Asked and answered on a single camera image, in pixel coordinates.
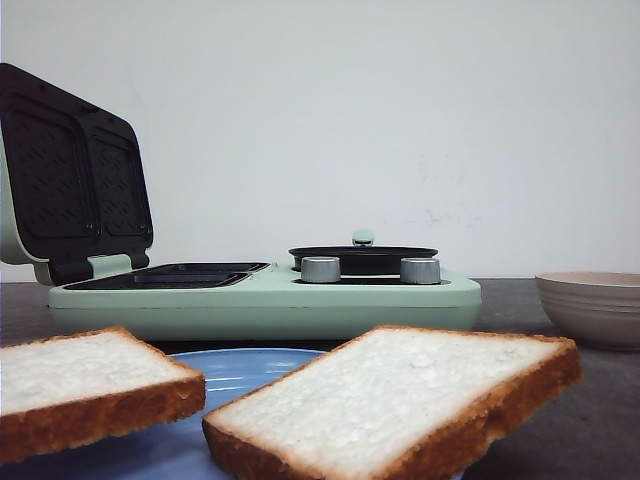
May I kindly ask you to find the white bread slice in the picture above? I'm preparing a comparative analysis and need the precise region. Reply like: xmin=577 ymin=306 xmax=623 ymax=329
xmin=1 ymin=327 xmax=205 ymax=464
xmin=202 ymin=326 xmax=583 ymax=479

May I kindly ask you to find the mint green sandwich maker lid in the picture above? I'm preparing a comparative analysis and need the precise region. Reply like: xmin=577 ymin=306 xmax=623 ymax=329
xmin=1 ymin=63 xmax=153 ymax=285

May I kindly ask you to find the beige ribbed bowl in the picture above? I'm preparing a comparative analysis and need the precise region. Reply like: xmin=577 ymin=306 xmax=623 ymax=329
xmin=535 ymin=271 xmax=639 ymax=350

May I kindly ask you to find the mint green breakfast maker base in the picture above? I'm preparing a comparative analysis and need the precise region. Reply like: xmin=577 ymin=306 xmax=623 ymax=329
xmin=48 ymin=263 xmax=482 ymax=341

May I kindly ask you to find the left silver control knob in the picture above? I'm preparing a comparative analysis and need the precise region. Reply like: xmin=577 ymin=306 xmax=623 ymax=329
xmin=300 ymin=256 xmax=341 ymax=284

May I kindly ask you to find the silver control knob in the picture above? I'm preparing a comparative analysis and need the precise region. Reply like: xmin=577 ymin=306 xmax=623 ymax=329
xmin=300 ymin=256 xmax=341 ymax=284
xmin=400 ymin=257 xmax=441 ymax=285

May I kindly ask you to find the black round frying pan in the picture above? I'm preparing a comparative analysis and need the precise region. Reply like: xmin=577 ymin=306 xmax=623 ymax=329
xmin=289 ymin=229 xmax=438 ymax=276

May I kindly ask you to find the right silver control knob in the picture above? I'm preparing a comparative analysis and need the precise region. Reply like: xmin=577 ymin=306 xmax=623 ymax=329
xmin=400 ymin=257 xmax=441 ymax=285

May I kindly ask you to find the blue plastic plate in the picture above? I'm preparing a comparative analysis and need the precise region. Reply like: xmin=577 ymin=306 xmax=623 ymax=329
xmin=1 ymin=348 xmax=321 ymax=480

